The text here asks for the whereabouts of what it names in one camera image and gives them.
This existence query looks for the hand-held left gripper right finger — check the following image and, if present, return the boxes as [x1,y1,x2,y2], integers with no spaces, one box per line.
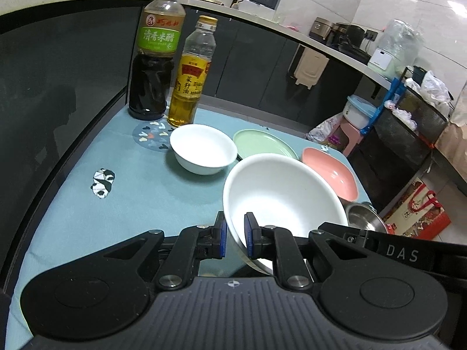
[244,212,367,292]

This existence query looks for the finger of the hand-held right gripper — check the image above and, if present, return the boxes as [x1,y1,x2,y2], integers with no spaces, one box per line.
[317,222,370,249]

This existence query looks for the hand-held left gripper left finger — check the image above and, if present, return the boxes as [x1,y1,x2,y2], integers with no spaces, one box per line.
[103,211,229,291]

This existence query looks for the stainless steel bowl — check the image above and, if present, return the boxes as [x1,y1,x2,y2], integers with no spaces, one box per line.
[345,201,389,234]

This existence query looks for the large white bowl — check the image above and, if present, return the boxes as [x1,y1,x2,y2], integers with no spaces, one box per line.
[222,154,349,276]

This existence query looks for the pink bowl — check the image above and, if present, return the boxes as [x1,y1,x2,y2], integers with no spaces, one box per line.
[301,147,359,203]

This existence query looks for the small white bowl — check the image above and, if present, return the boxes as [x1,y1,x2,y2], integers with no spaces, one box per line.
[169,124,238,176]

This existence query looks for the green plate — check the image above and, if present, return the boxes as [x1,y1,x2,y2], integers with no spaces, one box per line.
[233,129,300,161]

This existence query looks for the red gift bag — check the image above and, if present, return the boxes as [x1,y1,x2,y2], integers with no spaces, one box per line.
[383,177,452,241]

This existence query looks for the pink plastic stool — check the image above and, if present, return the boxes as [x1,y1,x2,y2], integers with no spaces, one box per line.
[334,117,369,155]

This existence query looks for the blue-green tablecloth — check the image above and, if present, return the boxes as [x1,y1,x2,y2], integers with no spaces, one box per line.
[5,104,373,347]

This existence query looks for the black mesh basket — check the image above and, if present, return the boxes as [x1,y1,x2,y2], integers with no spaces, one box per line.
[359,87,449,208]

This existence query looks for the floral plastic bag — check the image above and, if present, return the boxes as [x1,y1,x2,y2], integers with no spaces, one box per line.
[306,113,345,150]

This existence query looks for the brown paper bag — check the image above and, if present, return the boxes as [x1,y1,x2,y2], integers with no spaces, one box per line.
[434,80,467,186]

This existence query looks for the white container blue lid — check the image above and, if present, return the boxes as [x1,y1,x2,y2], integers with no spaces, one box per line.
[343,95,378,129]

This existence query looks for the yellow oil bottle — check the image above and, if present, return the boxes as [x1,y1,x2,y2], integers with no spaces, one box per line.
[167,15,218,128]

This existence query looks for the beige plastic bin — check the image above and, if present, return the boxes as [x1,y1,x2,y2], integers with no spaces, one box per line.
[294,44,329,90]

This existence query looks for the white plastic bags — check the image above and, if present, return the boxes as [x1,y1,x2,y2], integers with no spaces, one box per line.
[405,71,453,117]

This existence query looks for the dark vinegar bottle green label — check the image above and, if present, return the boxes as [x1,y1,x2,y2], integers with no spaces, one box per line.
[128,0,186,121]

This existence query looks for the white kitchen appliance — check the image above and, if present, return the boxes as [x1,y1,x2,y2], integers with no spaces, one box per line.
[368,45,396,79]

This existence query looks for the black kitchen appliance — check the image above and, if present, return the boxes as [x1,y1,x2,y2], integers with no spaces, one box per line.
[330,22,365,48]

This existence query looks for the clear plastic bag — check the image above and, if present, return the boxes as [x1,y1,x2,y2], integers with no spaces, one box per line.
[379,18,424,77]

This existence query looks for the silver rice cooker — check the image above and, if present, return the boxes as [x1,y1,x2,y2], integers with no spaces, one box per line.
[309,17,336,41]

